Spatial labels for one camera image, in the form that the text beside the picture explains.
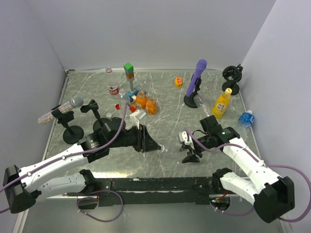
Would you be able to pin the black ring stand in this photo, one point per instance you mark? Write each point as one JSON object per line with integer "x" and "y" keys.
{"x": 232, "y": 75}

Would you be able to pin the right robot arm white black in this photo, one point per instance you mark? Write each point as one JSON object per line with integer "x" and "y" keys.
{"x": 271, "y": 195}

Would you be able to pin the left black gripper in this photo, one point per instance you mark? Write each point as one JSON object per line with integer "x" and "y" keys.
{"x": 145, "y": 142}

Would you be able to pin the yellow juice bottle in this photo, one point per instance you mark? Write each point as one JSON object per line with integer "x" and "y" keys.
{"x": 222, "y": 103}

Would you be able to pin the red label water bottle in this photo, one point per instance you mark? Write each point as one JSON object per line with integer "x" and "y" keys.
{"x": 112, "y": 81}

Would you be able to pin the colourful block tower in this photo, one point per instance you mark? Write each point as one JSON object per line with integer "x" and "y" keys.
{"x": 134, "y": 87}

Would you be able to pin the small clear bottle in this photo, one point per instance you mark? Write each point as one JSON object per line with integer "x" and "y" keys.
{"x": 124, "y": 95}

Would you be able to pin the yellow orange toy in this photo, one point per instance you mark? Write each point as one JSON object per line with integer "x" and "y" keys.
{"x": 178, "y": 82}

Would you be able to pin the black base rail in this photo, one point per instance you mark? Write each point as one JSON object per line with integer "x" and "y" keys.
{"x": 198, "y": 190}

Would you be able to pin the purple microphone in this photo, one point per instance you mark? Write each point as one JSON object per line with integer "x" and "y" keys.
{"x": 200, "y": 68}

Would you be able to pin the clear plastic bottle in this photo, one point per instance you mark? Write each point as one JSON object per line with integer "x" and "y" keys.
{"x": 201, "y": 103}

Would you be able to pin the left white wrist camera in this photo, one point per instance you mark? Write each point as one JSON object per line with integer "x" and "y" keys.
{"x": 136, "y": 116}

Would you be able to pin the silver glitter microphone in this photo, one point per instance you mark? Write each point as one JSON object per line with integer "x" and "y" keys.
{"x": 75, "y": 102}

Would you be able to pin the black stand holding microphone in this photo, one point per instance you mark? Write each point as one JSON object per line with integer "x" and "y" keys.
{"x": 72, "y": 134}

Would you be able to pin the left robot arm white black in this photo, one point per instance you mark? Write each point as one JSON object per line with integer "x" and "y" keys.
{"x": 25, "y": 186}

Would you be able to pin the black microphone stand centre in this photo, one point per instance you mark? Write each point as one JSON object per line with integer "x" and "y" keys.
{"x": 189, "y": 101}

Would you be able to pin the empty black microphone stand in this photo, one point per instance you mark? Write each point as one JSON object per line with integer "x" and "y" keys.
{"x": 101, "y": 124}

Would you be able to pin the short orange bottle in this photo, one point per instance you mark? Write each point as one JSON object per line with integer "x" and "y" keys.
{"x": 151, "y": 106}

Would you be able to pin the blue label water bottle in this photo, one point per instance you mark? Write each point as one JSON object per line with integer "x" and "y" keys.
{"x": 246, "y": 119}

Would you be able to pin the tall orange bottle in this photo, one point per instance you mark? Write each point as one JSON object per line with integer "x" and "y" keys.
{"x": 141, "y": 100}

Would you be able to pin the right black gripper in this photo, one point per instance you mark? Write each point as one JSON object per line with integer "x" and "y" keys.
{"x": 191, "y": 158}

